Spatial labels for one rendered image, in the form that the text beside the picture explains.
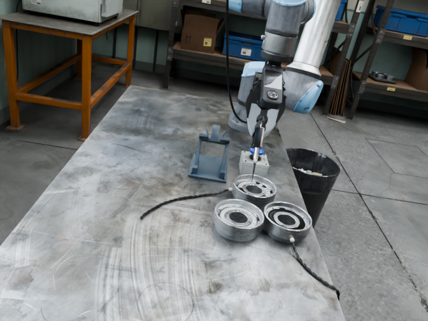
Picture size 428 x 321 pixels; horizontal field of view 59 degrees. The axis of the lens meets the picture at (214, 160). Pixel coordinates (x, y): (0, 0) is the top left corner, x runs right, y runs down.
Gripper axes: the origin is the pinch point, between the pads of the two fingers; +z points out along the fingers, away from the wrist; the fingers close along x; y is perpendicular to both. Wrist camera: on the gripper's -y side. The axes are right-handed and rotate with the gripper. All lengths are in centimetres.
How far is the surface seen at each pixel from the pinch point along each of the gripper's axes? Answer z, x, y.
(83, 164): 13.1, 41.8, -7.9
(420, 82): 41, -208, 342
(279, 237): 12.1, -6.0, -25.0
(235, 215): 11.2, 3.5, -21.1
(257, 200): 9.9, -1.3, -15.4
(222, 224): 9.8, 6.3, -27.0
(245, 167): 10.1, 1.3, 0.3
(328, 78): 52, -103, 329
